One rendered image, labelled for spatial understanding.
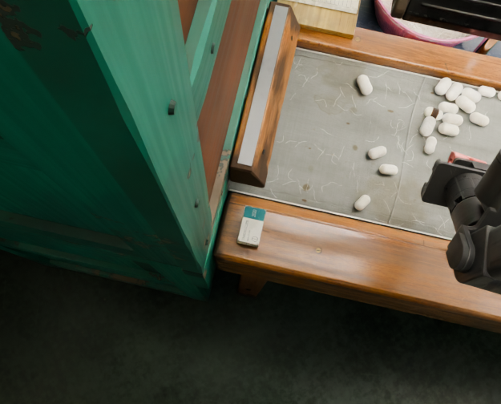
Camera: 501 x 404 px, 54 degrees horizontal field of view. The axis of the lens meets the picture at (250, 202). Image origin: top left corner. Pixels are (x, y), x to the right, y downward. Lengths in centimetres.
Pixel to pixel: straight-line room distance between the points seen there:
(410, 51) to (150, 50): 81
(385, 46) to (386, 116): 13
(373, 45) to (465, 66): 17
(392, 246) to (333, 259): 10
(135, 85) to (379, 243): 68
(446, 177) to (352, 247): 20
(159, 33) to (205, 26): 13
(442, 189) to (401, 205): 17
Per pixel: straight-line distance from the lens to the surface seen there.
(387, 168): 88
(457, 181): 71
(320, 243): 81
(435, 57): 100
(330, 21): 97
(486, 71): 102
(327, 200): 86
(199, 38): 34
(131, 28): 18
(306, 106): 91
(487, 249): 57
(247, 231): 78
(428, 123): 93
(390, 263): 84
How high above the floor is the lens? 155
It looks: 75 degrees down
